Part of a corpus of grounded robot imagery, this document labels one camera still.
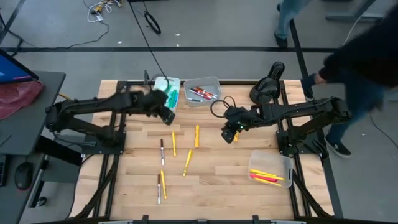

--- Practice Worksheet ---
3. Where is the thin black floor cable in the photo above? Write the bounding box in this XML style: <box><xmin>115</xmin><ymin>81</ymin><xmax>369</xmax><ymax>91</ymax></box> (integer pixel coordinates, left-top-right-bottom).
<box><xmin>60</xmin><ymin>21</ymin><xmax>109</xmax><ymax>50</ymax></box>

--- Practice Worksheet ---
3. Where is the person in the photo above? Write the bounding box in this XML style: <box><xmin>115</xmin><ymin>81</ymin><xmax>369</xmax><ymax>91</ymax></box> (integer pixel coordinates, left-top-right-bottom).
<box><xmin>303</xmin><ymin>2</ymin><xmax>398</xmax><ymax>159</ymax></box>
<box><xmin>273</xmin><ymin>0</ymin><xmax>313</xmax><ymax>49</ymax></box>

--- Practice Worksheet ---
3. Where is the white cable bundle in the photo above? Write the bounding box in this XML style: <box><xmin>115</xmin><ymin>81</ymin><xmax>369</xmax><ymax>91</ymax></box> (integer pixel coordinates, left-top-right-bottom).
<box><xmin>86</xmin><ymin>0</ymin><xmax>123</xmax><ymax>24</ymax></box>

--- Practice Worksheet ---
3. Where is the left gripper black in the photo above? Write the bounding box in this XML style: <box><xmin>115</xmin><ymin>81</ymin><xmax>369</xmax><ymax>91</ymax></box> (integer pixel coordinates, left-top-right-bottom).
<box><xmin>145</xmin><ymin>89</ymin><xmax>176</xmax><ymax>126</ymax></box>

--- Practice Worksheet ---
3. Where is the slim red marker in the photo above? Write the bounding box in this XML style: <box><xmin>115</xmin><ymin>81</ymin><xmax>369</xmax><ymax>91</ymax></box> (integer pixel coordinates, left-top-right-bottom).
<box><xmin>249</xmin><ymin>173</ymin><xmax>279</xmax><ymax>184</ymax></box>

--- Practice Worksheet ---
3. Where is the black desk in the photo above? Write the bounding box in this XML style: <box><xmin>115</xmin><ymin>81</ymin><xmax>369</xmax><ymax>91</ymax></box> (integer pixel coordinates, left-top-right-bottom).
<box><xmin>0</xmin><ymin>70</ymin><xmax>67</xmax><ymax>156</ymax></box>

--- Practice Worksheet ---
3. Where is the magenta and white marker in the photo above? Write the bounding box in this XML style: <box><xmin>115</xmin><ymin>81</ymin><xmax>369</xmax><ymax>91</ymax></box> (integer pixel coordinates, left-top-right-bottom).
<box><xmin>189</xmin><ymin>90</ymin><xmax>206</xmax><ymax>101</ymax></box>

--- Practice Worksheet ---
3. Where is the black cable coil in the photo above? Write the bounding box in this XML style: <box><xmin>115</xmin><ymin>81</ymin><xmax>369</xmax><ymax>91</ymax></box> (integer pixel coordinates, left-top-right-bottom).
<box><xmin>143</xmin><ymin>11</ymin><xmax>162</xmax><ymax>35</ymax></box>

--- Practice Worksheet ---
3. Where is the red and white marker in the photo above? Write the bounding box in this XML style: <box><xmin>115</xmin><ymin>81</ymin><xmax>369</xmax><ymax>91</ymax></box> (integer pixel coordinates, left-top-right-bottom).
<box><xmin>196</xmin><ymin>86</ymin><xmax>220</xmax><ymax>98</ymax></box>

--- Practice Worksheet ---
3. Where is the grey desk foot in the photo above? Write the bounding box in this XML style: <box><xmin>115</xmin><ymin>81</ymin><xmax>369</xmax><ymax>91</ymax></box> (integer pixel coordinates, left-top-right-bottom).
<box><xmin>325</xmin><ymin>0</ymin><xmax>385</xmax><ymax>21</ymax></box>

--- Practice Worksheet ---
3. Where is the red cloth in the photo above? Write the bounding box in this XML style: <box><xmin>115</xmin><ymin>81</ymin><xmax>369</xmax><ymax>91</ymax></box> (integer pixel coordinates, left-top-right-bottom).
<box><xmin>0</xmin><ymin>80</ymin><xmax>45</xmax><ymax>121</ymax></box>

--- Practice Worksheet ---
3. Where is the black desk lamp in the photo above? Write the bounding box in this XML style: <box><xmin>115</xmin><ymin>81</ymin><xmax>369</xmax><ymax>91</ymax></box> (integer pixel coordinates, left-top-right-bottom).
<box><xmin>249</xmin><ymin>61</ymin><xmax>285</xmax><ymax>106</ymax></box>

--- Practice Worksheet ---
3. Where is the black hanging cable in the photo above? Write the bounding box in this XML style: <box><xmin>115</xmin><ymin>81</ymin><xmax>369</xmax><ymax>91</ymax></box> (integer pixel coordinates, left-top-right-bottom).
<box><xmin>127</xmin><ymin>0</ymin><xmax>171</xmax><ymax>91</ymax></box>

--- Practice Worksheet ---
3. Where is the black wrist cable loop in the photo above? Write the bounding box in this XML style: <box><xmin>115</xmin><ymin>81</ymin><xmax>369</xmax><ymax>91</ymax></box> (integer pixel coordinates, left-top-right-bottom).
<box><xmin>210</xmin><ymin>95</ymin><xmax>237</xmax><ymax>118</ymax></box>

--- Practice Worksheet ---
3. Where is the laptop with blue screen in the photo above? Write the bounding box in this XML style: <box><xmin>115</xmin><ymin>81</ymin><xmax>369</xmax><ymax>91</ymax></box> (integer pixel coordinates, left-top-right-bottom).
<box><xmin>0</xmin><ymin>48</ymin><xmax>40</xmax><ymax>85</ymax></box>

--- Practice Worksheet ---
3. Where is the black computer mouse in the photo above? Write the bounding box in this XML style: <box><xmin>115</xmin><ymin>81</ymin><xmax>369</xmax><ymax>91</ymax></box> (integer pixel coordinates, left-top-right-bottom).
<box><xmin>14</xmin><ymin>161</ymin><xmax>34</xmax><ymax>192</ymax></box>

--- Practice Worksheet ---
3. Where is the black caster wheel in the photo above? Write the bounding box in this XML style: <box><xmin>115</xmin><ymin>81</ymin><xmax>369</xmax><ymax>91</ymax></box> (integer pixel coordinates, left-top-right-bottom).
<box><xmin>35</xmin><ymin>195</ymin><xmax>49</xmax><ymax>208</ymax></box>

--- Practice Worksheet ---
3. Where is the white plastic bin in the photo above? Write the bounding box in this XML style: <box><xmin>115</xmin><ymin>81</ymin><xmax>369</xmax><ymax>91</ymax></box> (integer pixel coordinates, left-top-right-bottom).
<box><xmin>154</xmin><ymin>76</ymin><xmax>182</xmax><ymax>113</ymax></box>

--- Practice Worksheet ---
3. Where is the clear plastic bin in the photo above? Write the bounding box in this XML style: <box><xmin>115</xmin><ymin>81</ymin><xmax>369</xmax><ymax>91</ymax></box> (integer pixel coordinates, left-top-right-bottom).
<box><xmin>248</xmin><ymin>149</ymin><xmax>294</xmax><ymax>189</ymax></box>

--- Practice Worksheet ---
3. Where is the grey plastic bin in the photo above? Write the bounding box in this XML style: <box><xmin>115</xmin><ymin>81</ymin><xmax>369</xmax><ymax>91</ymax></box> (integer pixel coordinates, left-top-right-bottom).
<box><xmin>183</xmin><ymin>76</ymin><xmax>222</xmax><ymax>108</ymax></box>

